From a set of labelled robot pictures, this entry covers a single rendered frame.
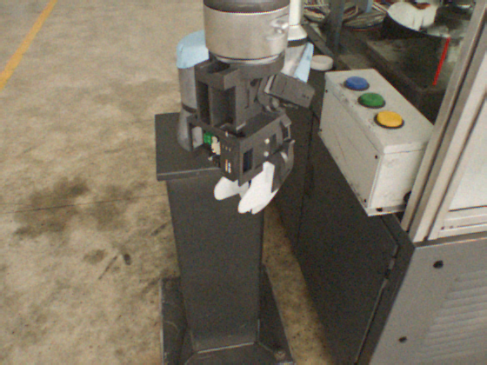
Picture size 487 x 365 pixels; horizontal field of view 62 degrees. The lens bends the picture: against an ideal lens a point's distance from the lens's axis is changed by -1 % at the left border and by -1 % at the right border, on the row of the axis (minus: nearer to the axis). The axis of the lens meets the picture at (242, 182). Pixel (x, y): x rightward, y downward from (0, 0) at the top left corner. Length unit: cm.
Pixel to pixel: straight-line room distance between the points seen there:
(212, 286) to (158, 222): 73
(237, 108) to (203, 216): 59
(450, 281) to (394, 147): 35
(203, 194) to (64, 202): 122
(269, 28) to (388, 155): 39
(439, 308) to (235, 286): 51
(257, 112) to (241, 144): 5
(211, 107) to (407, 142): 40
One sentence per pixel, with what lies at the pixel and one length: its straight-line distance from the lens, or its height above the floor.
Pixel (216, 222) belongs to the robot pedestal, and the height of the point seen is 58.
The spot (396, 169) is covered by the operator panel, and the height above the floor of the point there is 85.
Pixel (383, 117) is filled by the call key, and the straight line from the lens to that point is 72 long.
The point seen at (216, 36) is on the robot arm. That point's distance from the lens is 36.
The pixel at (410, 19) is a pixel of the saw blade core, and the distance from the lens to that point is 109.
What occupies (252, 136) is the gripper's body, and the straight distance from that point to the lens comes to 38.
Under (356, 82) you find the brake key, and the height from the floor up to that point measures 91.
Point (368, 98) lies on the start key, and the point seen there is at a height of 91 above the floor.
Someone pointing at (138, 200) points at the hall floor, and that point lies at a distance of 194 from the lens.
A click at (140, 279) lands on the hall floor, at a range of 162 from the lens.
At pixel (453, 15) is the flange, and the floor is 96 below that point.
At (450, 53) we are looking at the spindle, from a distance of 116.
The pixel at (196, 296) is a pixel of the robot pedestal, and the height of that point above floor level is 30.
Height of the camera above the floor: 125
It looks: 39 degrees down
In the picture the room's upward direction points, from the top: straight up
